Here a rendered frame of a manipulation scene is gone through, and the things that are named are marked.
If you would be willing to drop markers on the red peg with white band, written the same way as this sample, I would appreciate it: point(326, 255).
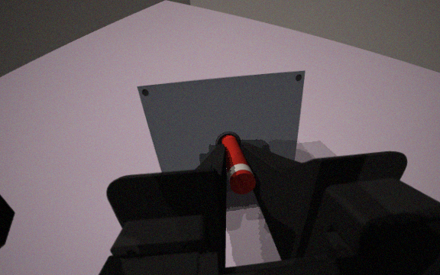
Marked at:
point(240, 175)

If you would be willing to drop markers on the grey flat panel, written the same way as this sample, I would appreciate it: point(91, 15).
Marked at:
point(188, 119)

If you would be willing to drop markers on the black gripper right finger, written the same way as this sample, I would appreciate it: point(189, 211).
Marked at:
point(289, 193)

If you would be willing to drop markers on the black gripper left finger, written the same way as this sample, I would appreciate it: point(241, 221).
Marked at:
point(201, 191)

